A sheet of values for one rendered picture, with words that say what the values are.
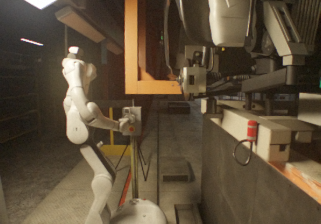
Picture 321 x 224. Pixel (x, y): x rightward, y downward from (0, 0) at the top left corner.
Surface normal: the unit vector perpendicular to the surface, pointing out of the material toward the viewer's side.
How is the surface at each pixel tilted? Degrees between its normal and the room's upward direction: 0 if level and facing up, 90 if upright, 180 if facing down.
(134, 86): 90
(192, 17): 90
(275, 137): 90
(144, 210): 74
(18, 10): 90
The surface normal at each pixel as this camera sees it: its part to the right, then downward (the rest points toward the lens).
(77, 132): 0.06, 0.11
